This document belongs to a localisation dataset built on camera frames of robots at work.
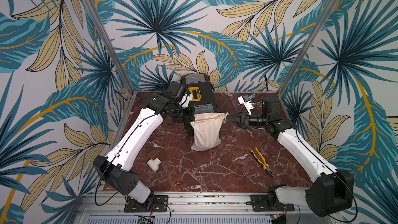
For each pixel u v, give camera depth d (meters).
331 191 0.40
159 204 0.75
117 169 0.39
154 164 0.83
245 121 0.64
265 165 0.85
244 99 0.66
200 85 1.01
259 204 0.73
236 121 0.69
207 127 0.75
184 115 0.62
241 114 0.66
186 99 0.59
